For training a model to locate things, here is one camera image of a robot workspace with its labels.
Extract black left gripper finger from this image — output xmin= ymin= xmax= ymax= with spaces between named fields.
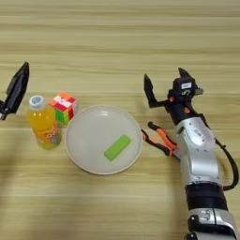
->
xmin=0 ymin=61 xmax=30 ymax=121

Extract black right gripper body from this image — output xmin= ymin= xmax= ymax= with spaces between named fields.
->
xmin=167 ymin=90 xmax=201 ymax=126

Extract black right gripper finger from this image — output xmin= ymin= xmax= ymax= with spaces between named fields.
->
xmin=143 ymin=73 xmax=172 ymax=110
xmin=178 ymin=67 xmax=204 ymax=96

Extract orange juice bottle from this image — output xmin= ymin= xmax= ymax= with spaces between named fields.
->
xmin=26 ymin=95 xmax=63 ymax=150

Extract colourful puzzle cube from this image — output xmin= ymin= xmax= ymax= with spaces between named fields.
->
xmin=48 ymin=92 xmax=79 ymax=126

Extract round beige plate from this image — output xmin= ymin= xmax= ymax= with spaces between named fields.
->
xmin=64 ymin=104 xmax=143 ymax=175

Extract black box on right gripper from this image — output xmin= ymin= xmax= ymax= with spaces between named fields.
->
xmin=172 ymin=77 xmax=198 ymax=101

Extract green rectangular block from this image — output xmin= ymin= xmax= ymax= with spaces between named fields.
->
xmin=103 ymin=134 xmax=132 ymax=162

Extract orange black handled pliers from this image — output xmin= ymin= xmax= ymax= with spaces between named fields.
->
xmin=141 ymin=121 xmax=182 ymax=160

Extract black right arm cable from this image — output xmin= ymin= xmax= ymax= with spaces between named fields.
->
xmin=198 ymin=112 xmax=240 ymax=192

